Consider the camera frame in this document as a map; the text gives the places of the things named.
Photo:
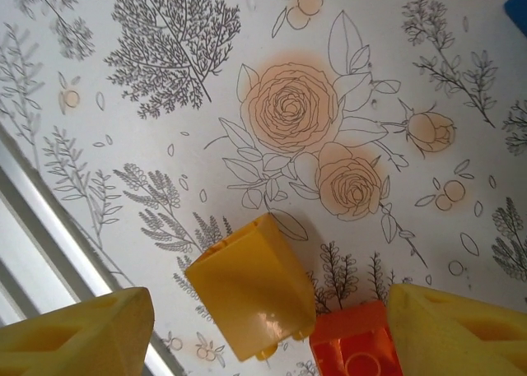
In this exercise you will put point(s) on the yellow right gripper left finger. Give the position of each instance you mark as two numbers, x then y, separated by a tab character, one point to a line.
62	343

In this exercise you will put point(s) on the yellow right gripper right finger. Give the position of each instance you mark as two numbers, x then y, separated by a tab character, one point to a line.
465	343

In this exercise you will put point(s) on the orange lego brick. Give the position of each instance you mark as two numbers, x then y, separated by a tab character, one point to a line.
354	343

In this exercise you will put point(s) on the yellow lego brick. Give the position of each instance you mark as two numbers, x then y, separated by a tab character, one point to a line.
251	289

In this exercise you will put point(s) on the blue lego brick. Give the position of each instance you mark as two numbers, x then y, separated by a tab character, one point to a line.
518	6

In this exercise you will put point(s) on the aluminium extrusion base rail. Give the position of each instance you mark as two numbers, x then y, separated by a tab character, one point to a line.
41	248

